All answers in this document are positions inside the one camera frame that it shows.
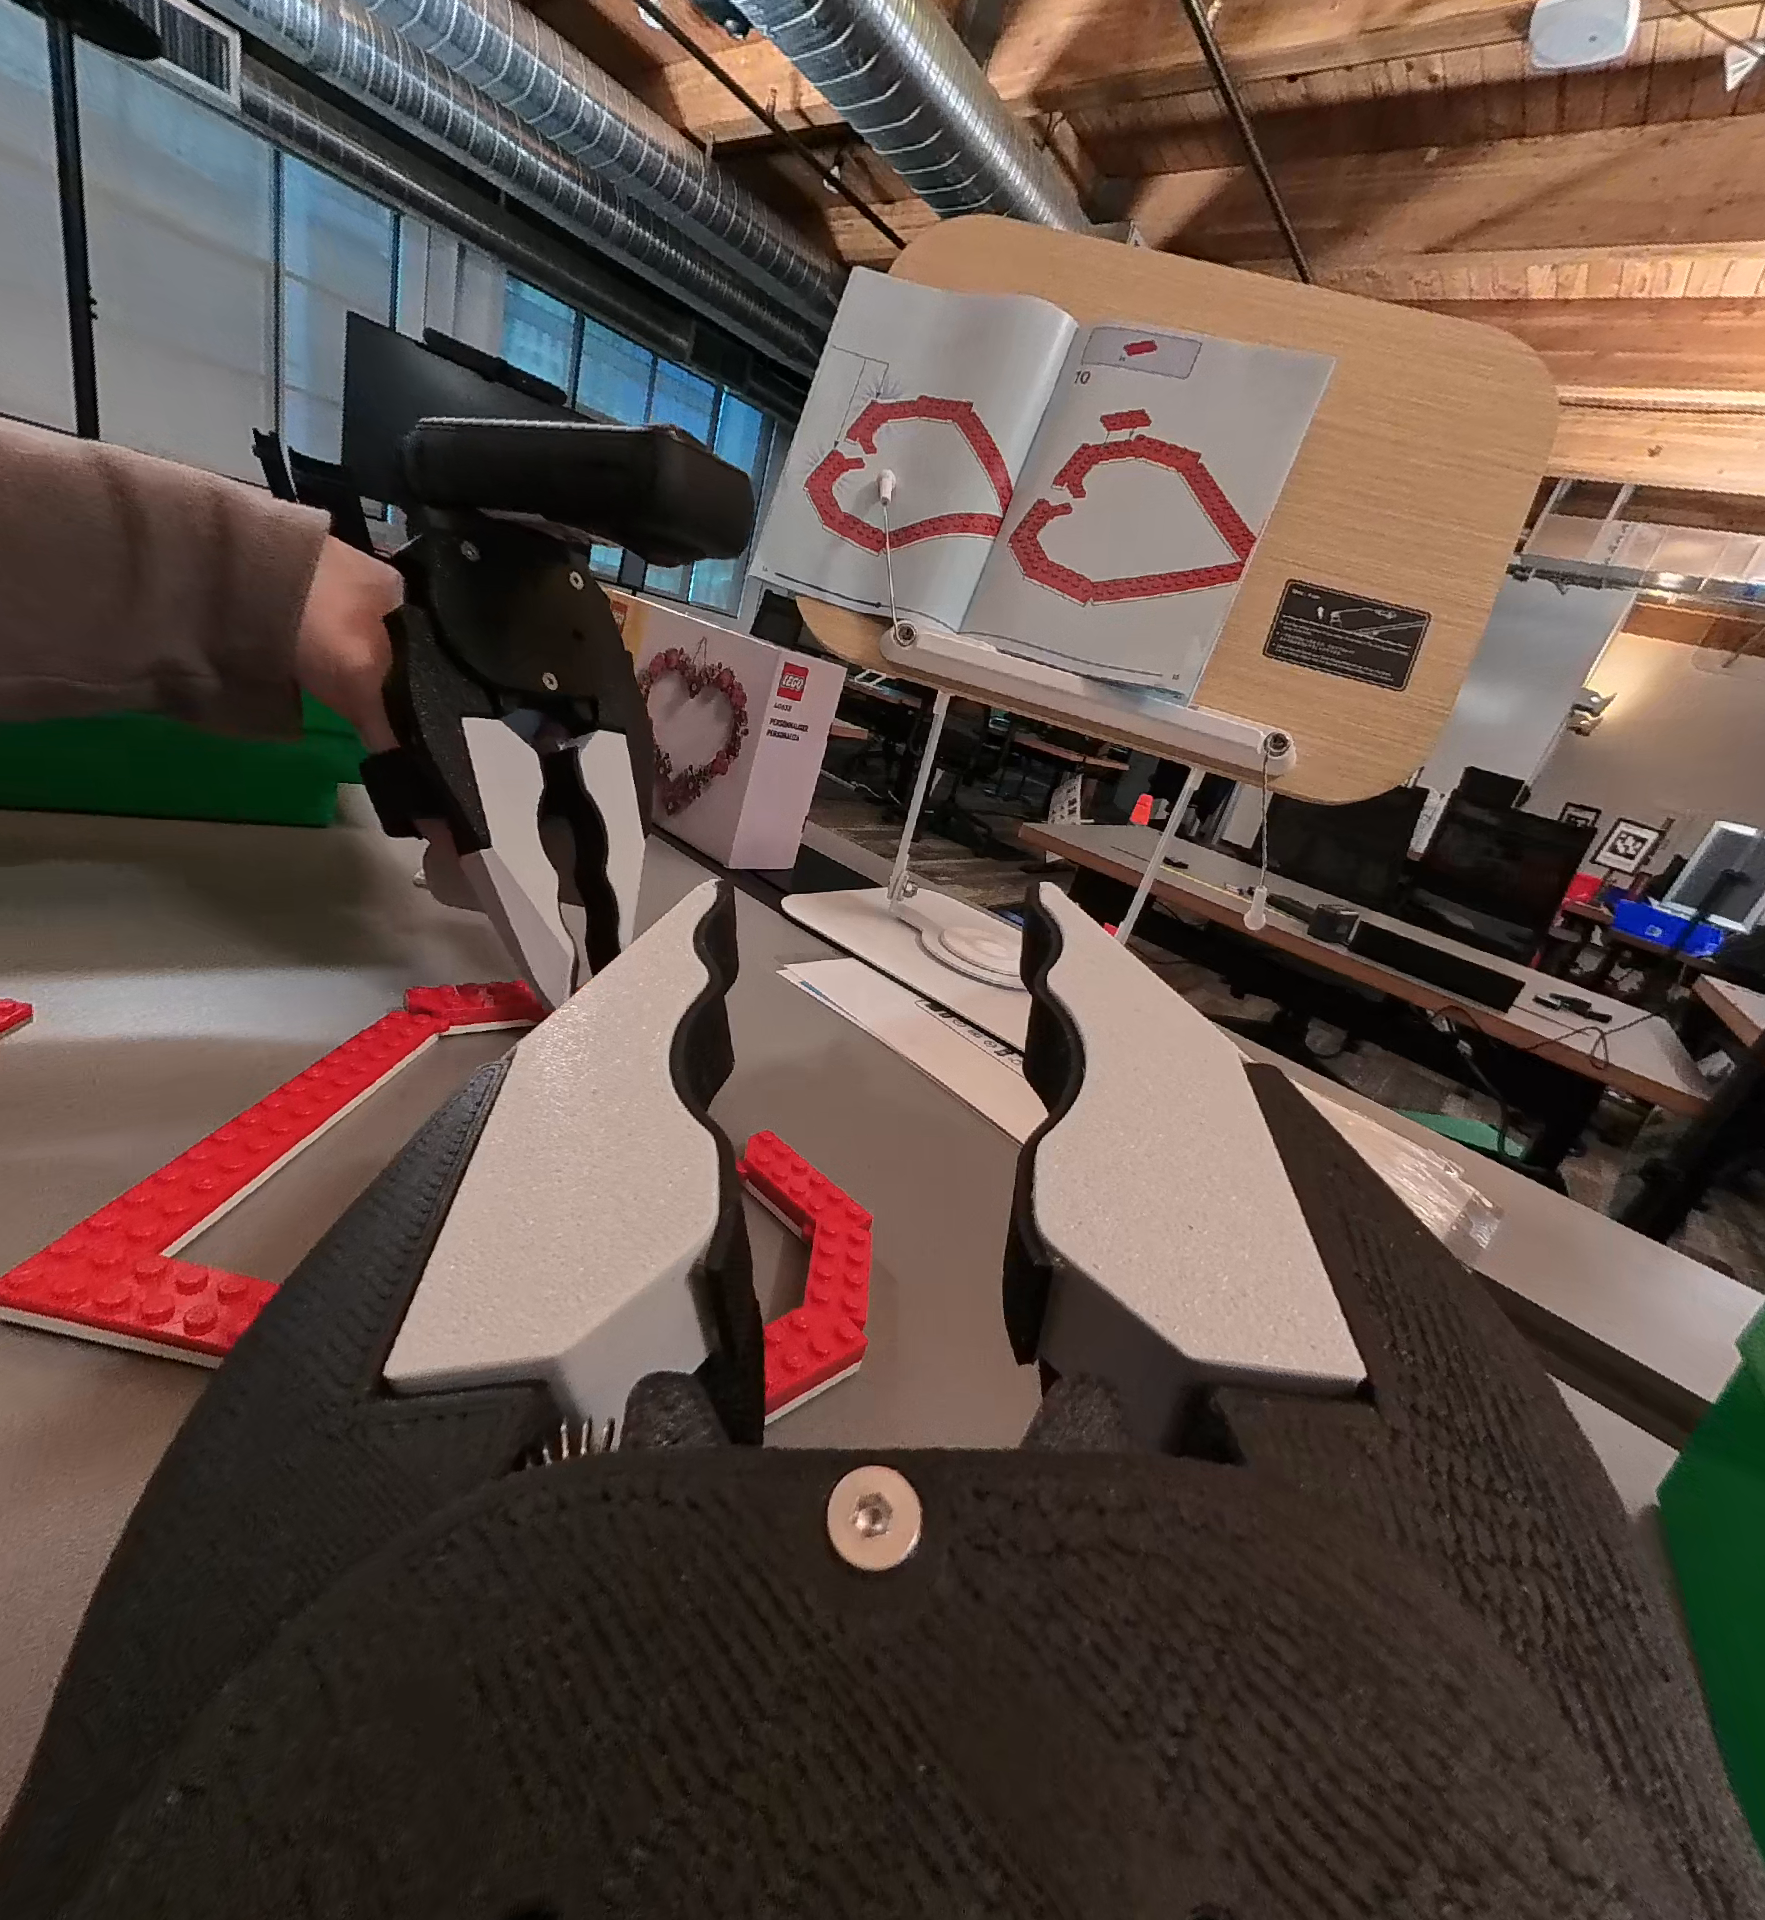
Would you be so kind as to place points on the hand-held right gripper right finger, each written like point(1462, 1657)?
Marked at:
point(1182, 1183)

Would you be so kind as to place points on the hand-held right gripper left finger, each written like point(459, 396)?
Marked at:
point(567, 1183)

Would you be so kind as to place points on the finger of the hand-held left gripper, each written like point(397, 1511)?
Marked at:
point(627, 840)
point(507, 840)

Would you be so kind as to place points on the red lego plate frame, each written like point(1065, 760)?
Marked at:
point(207, 1183)

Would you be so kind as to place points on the white lego box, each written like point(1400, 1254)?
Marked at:
point(776, 751)

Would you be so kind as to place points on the lego instruction booklet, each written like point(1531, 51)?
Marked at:
point(1123, 495)

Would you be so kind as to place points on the person's left hand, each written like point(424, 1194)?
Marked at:
point(350, 644)

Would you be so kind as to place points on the black computer monitor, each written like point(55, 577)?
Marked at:
point(417, 382)

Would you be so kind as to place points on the clear plastic bag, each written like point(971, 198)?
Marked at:
point(1453, 1192)

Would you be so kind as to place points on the long office desk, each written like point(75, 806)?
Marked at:
point(1422, 974)

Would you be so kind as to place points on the black keyboard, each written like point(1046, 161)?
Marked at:
point(1437, 961)

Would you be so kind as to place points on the blue storage bin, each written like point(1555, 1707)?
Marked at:
point(1661, 917)

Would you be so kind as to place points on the wooden book stand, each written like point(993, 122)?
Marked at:
point(1422, 450)

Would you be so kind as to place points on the silver ventilation duct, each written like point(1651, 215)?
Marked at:
point(927, 89)
point(552, 134)

